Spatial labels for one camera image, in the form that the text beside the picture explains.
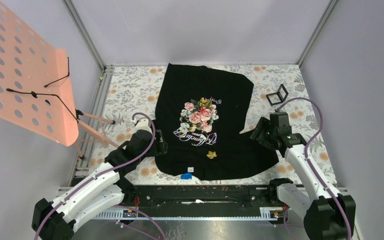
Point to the pink perforated music stand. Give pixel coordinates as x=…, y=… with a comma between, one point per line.
x=35, y=87

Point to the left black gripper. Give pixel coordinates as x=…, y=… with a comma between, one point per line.
x=160, y=147

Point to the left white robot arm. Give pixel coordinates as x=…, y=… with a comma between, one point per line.
x=107, y=186

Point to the grey cable duct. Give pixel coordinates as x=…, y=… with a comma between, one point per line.
x=185, y=214

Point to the black brooch box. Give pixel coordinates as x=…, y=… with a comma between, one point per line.
x=278, y=97

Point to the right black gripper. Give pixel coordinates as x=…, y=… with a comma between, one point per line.
x=263, y=124

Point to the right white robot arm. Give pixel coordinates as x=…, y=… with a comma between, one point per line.
x=327, y=213

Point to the floral table mat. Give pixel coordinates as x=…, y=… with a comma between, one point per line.
x=136, y=89

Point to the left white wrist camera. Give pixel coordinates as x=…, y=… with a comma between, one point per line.
x=143, y=124

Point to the blue clip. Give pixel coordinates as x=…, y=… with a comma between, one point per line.
x=186, y=176

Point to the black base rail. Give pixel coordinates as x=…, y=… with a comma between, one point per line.
x=174, y=197

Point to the black floral t-shirt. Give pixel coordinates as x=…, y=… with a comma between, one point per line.
x=200, y=109

